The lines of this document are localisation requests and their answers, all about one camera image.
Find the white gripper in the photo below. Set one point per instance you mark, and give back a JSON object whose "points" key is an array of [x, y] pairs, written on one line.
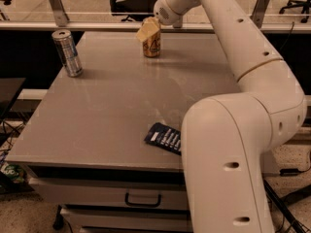
{"points": [[163, 13]]}

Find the orange soda can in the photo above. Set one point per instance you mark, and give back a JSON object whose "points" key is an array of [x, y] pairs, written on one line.
{"points": [[151, 47]]}

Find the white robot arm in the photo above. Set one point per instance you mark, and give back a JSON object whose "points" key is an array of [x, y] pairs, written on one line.
{"points": [[223, 137]]}

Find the silver blue energy drink can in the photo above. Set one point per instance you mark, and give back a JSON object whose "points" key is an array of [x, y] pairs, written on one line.
{"points": [[67, 52]]}

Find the dark blue rxbar wrapper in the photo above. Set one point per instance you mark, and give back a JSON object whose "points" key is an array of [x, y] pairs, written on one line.
{"points": [[164, 137]]}

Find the black office chair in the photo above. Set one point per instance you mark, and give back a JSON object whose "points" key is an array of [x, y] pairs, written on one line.
{"points": [[136, 10]]}

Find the grey drawer cabinet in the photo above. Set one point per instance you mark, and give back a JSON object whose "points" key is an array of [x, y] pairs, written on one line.
{"points": [[84, 146]]}

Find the black chair base right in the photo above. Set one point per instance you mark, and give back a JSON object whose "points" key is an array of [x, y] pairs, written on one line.
{"points": [[305, 7]]}

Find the green snack bag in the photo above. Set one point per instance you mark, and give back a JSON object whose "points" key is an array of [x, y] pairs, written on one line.
{"points": [[14, 172]]}

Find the metal railing bracket middle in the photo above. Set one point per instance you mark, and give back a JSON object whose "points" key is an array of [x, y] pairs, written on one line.
{"points": [[178, 24]]}

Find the metal railing bracket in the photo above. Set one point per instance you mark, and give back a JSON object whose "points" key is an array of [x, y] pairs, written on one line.
{"points": [[59, 14], [178, 24], [258, 13]]}

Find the metal railing bracket left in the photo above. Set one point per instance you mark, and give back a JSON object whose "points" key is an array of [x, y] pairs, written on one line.
{"points": [[59, 14]]}

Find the metal railing bracket right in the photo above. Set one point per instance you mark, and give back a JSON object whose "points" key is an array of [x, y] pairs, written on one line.
{"points": [[258, 13]]}

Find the black drawer handle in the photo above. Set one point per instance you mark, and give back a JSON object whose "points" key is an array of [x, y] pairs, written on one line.
{"points": [[142, 200]]}

